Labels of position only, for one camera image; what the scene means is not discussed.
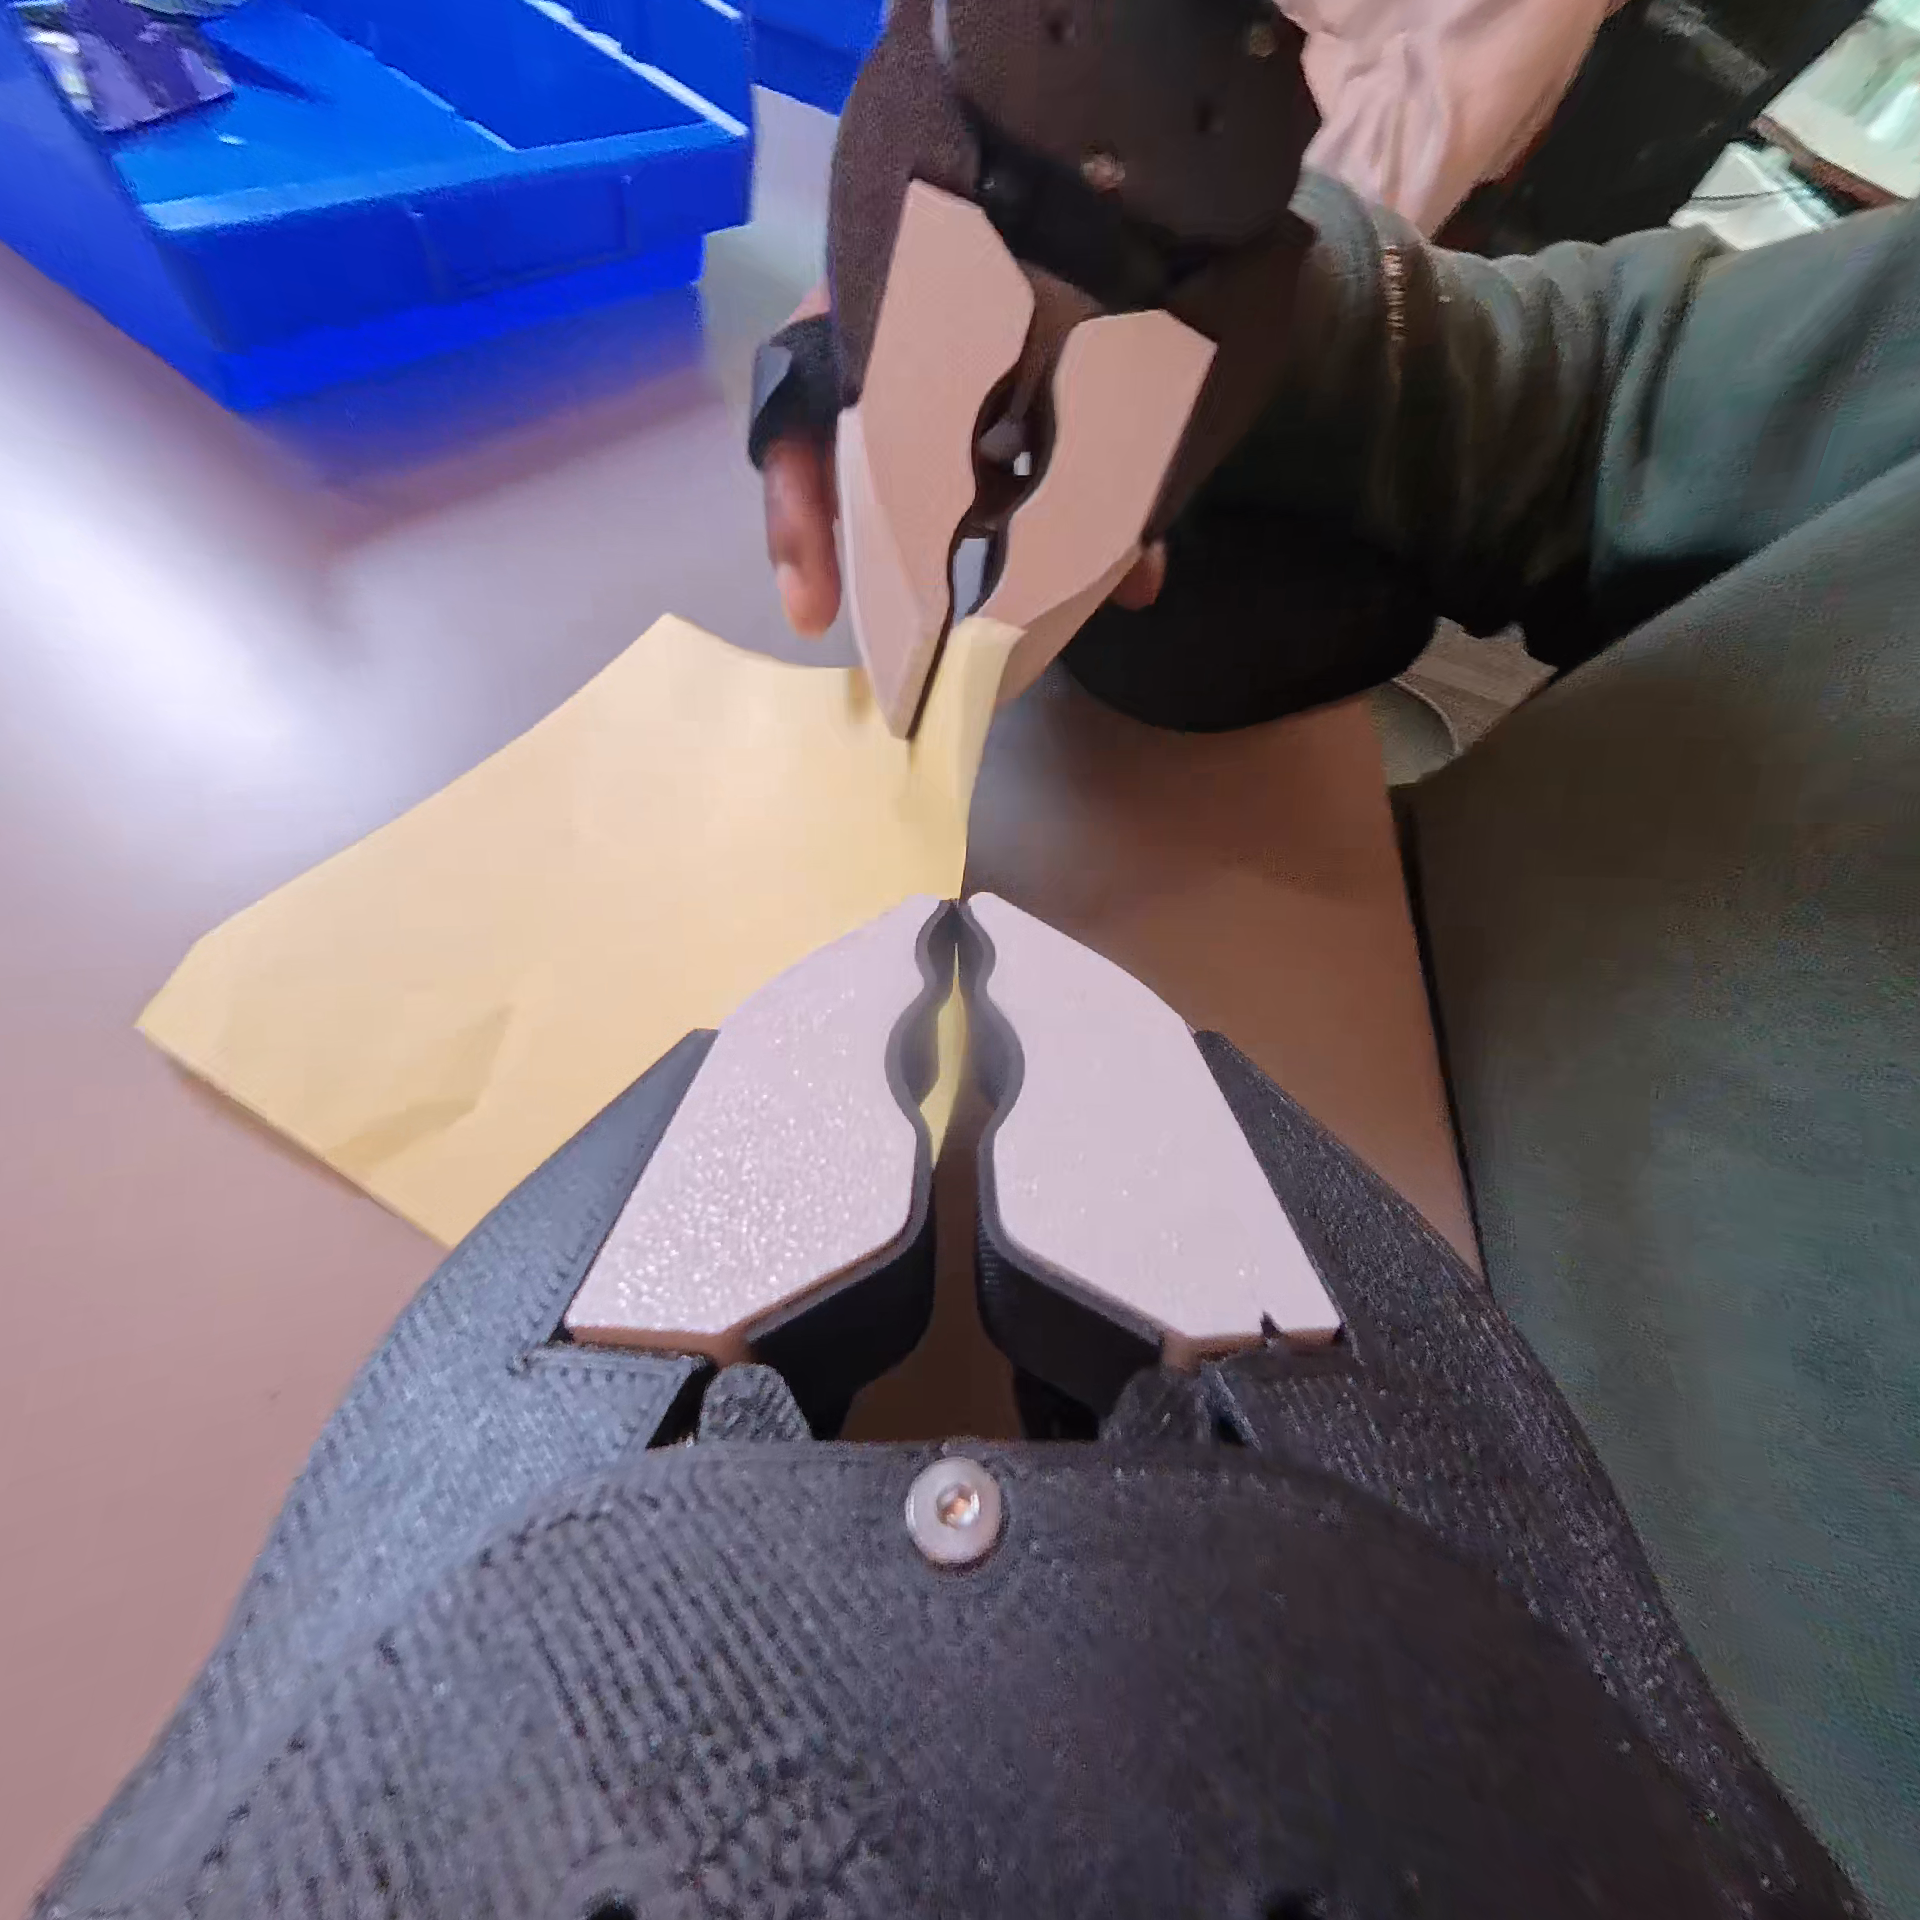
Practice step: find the dark green cloth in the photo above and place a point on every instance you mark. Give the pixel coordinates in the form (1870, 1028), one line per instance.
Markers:
(1709, 1200)

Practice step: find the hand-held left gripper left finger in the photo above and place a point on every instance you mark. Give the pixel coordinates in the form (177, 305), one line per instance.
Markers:
(749, 1171)

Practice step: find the person's right hand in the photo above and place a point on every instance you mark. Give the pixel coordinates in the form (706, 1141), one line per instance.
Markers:
(804, 540)

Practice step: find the yellow backed black patterned paper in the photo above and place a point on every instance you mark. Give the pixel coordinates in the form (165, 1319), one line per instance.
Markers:
(571, 900)

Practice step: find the person's right forearm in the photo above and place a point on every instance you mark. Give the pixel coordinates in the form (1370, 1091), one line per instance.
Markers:
(1499, 421)

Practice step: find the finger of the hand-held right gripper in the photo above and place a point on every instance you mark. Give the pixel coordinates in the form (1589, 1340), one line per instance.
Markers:
(923, 421)
(1116, 451)

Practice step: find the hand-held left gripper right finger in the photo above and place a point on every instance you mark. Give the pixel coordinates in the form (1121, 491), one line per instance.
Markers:
(1155, 1171)

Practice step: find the blue plastic bin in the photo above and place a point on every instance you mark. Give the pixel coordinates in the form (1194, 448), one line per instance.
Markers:
(450, 180)
(811, 37)

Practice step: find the purple crane patterned paper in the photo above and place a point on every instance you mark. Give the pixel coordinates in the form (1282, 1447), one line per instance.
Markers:
(122, 67)

